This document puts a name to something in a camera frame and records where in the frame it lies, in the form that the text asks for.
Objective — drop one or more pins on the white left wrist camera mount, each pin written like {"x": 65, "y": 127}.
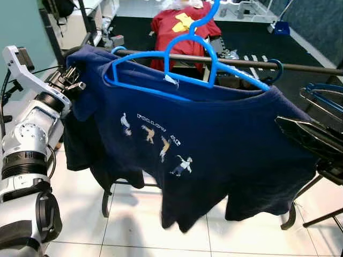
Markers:
{"x": 19, "y": 72}

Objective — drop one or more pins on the blue dustpan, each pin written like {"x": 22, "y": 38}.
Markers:
{"x": 281, "y": 28}

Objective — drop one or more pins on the blue plastic hanger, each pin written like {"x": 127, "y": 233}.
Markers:
{"x": 327, "y": 85}
{"x": 139, "y": 55}
{"x": 188, "y": 36}
{"x": 281, "y": 70}

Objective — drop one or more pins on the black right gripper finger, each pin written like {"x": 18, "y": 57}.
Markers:
{"x": 321, "y": 154}
{"x": 316, "y": 134}

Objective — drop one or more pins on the navy printed T-shirt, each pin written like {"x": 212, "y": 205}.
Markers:
{"x": 230, "y": 144}

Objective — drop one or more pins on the white desk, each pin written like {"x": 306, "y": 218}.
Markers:
{"x": 102, "y": 8}

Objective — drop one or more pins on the red shirt with yellow star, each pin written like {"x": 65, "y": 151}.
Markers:
{"x": 163, "y": 37}

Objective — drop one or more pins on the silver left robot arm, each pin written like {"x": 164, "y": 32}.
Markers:
{"x": 27, "y": 134}

